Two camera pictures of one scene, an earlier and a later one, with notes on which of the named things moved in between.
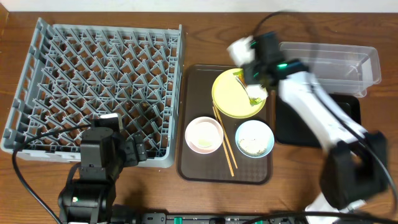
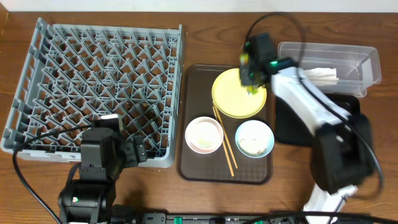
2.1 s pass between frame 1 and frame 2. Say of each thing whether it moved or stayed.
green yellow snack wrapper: moved
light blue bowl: stayed
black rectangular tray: stayed
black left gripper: stayed
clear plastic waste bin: stayed
